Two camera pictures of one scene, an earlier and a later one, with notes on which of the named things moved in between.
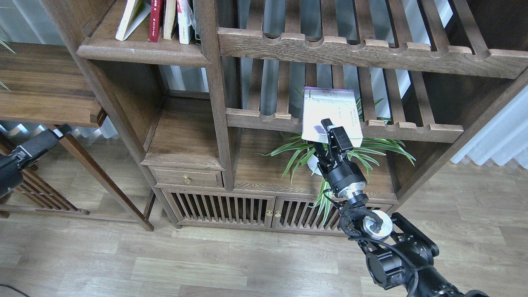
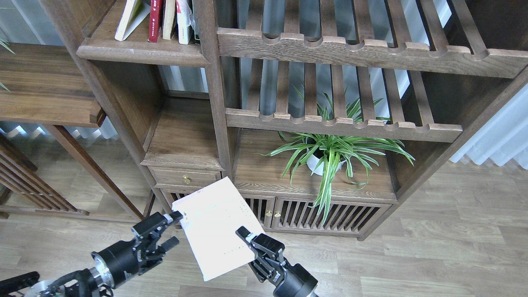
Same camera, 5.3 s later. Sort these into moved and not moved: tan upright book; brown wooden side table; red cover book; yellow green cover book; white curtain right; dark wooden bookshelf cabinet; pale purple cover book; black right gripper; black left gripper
Moved: black left gripper; pale purple cover book; black right gripper
Not moved: red cover book; dark wooden bookshelf cabinet; yellow green cover book; brown wooden side table; white curtain right; tan upright book
